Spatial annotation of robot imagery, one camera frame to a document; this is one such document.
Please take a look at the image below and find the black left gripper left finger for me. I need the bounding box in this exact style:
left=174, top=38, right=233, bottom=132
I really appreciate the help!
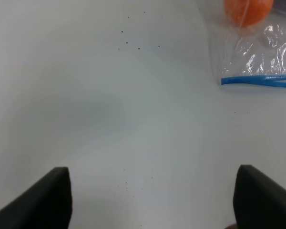
left=0, top=167, right=72, bottom=229

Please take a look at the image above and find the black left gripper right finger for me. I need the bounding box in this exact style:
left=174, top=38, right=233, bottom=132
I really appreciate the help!
left=233, top=165, right=286, bottom=229

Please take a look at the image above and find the clear zip bag blue zipper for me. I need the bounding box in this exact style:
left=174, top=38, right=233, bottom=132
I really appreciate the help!
left=197, top=0, right=286, bottom=88

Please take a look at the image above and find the orange fruit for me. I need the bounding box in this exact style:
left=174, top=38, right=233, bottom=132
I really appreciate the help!
left=224, top=0, right=274, bottom=27

